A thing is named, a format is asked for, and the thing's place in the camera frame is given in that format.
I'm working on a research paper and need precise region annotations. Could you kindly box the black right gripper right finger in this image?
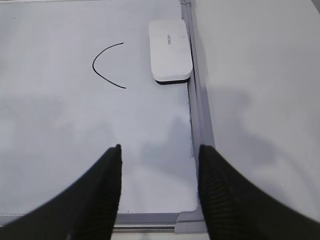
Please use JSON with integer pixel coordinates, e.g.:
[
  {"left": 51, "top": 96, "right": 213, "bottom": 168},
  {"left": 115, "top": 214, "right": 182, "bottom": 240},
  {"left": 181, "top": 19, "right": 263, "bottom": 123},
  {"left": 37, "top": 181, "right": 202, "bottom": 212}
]
[{"left": 198, "top": 144, "right": 320, "bottom": 240}]

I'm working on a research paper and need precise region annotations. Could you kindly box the white magnetic whiteboard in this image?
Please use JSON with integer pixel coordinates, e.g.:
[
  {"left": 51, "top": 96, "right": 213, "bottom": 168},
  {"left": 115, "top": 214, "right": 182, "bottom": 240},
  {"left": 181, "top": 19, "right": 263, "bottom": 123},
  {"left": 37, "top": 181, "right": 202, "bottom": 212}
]
[{"left": 0, "top": 0, "right": 206, "bottom": 234}]

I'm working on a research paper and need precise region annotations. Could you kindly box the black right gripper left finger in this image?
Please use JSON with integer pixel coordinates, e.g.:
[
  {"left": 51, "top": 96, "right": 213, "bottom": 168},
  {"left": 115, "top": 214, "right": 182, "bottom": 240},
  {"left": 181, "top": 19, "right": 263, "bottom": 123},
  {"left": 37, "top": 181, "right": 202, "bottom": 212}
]
[{"left": 0, "top": 144, "right": 123, "bottom": 240}]

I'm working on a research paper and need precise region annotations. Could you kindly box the white whiteboard eraser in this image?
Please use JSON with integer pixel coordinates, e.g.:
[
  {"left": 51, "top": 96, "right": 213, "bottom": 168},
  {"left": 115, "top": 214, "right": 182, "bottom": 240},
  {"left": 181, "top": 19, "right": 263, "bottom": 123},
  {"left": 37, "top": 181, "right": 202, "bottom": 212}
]
[{"left": 148, "top": 19, "right": 193, "bottom": 85}]

